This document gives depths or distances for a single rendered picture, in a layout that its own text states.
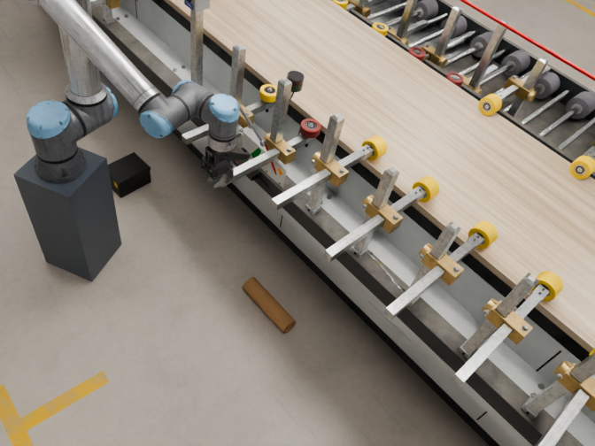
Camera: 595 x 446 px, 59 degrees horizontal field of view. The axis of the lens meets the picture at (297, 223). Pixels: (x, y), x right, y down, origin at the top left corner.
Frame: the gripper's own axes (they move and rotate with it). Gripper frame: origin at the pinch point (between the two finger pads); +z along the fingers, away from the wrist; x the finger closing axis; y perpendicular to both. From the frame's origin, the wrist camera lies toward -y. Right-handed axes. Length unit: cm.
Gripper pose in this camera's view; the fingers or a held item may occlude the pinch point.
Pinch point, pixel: (222, 184)
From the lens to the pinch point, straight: 189.1
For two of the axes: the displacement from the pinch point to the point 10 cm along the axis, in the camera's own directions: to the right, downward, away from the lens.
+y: -7.3, 4.3, -5.3
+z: -1.7, 6.4, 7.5
